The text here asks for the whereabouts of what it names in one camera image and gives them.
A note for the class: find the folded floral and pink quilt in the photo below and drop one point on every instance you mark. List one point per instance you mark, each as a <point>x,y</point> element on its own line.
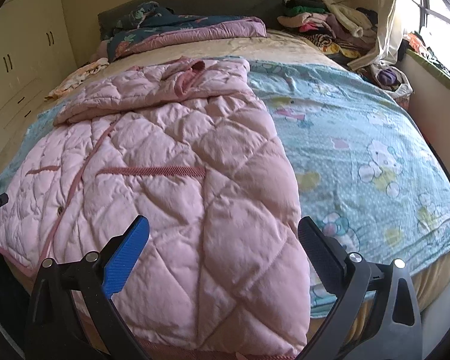
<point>195,32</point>

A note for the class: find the white rounded object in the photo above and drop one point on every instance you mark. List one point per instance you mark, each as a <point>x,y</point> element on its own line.
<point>442,318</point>

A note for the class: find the small pale floral cloth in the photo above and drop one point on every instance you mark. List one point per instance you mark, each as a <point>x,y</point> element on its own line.
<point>75,77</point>

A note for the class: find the pile of mixed clothes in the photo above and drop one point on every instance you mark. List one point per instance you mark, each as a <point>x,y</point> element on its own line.
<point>315,18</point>

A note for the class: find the blue cartoon print blanket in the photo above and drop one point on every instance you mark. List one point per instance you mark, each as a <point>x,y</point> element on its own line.
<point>341,138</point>

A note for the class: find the bag of clothes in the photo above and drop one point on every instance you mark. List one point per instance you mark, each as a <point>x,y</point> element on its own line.
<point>388,77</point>

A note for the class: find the pink pillow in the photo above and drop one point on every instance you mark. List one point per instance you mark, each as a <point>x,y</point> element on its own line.
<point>102,49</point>

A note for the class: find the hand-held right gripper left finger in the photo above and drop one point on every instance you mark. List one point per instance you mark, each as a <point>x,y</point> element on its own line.
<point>127,255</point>

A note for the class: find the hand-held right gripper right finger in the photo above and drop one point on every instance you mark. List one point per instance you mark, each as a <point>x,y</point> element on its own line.
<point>315,247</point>

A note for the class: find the colourful cloth heap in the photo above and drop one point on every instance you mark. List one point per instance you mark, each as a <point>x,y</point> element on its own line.
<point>431,50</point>

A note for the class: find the cream wardrobe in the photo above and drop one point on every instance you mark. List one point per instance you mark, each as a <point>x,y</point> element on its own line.
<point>26,45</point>

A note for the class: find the cream curtain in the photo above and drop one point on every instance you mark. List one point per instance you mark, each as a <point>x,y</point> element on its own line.
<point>388,15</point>

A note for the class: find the pink quilted jacket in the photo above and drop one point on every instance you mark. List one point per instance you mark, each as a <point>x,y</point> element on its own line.
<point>172,195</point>

